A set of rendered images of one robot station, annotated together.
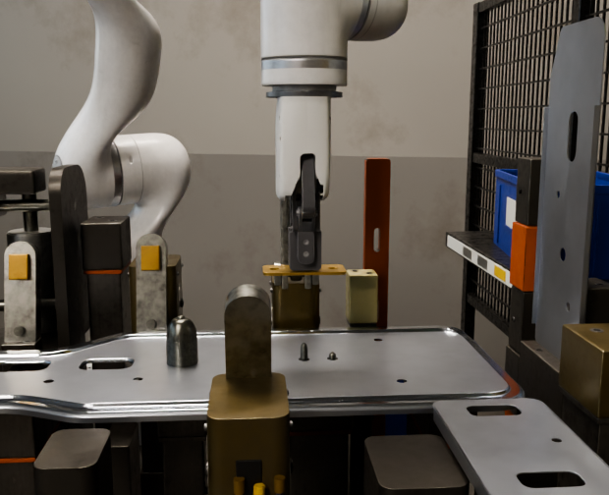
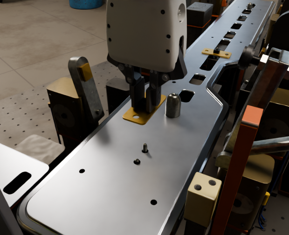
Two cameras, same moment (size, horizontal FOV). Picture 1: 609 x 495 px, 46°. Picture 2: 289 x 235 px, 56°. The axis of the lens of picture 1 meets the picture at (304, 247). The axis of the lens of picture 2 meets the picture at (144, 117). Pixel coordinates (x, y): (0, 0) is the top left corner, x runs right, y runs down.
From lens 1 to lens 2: 95 cm
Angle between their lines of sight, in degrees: 107
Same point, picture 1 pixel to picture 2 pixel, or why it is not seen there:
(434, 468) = (24, 152)
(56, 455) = (118, 80)
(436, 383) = (64, 183)
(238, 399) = (68, 84)
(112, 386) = not seen: hidden behind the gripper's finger
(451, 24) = not seen: outside the picture
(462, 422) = (24, 162)
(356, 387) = (92, 150)
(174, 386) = not seen: hidden behind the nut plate
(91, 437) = (124, 86)
